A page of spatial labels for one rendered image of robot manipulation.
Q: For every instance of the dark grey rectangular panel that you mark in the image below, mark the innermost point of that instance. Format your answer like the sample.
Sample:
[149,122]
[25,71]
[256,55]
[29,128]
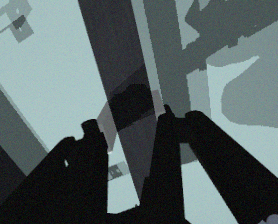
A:
[10,175]

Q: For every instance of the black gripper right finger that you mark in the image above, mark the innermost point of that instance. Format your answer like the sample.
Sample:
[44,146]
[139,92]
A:
[247,187]

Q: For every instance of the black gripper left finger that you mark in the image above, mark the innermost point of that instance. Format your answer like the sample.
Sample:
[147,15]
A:
[86,185]

